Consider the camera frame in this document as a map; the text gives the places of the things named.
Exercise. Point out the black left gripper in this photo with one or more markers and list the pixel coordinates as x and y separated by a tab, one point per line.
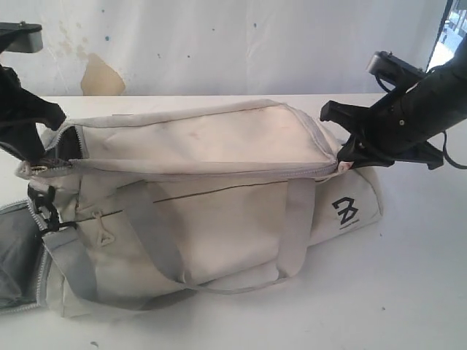
20	111

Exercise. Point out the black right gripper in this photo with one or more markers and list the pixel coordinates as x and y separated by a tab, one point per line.
381	135

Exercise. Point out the white fabric duffel bag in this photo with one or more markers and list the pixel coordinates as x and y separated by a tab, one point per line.
129	212

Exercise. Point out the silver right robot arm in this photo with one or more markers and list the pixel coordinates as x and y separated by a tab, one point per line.
438	101

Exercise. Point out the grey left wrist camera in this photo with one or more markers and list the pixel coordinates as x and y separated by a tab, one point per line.
21	37

